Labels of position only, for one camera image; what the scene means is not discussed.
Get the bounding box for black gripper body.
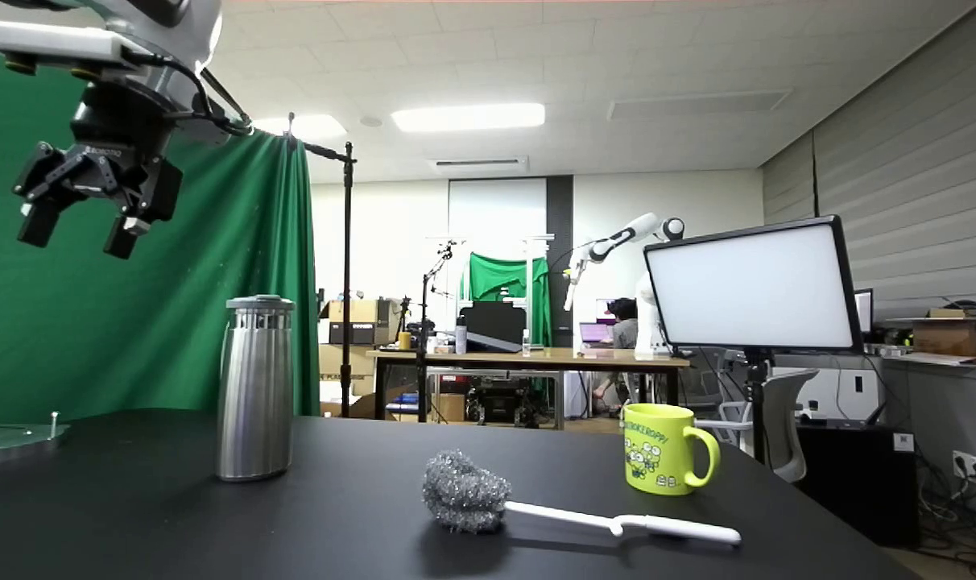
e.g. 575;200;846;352
68;81;179;182

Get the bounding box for metallic flask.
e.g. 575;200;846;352
214;288;295;482

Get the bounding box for green backdrop curtain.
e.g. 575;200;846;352
0;45;326;426

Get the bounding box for rectangular ceiling light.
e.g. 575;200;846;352
391;99;549;137
250;108;351;148

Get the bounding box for black backdrop stand pole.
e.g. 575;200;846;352
287;108;359;422

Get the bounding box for cardboard box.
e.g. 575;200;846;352
323;296;404;346

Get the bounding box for metal mounting plate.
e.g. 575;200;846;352
0;409;73;466

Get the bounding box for ceiling air vent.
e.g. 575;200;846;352
427;153;533;178

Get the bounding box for small green screen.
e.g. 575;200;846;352
462;248;558;346

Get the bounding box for small black monitor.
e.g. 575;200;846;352
456;300;532;357

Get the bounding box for wooden desk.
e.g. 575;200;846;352
364;345;694;426

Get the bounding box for laptop with pink screen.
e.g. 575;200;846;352
575;315;621;352

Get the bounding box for seated person dark hair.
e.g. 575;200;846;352
606;293;641;329

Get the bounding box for large computer monitor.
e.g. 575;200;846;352
641;212;867;430

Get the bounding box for white office chair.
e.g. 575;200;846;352
707;367;816;486

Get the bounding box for black computer tower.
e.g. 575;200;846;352
792;417;923;551

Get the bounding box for grey window blinds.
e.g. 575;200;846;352
759;0;976;326

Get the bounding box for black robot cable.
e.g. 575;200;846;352
150;53;256;142

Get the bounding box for steel wool brush white handle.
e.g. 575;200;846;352
417;448;748;546

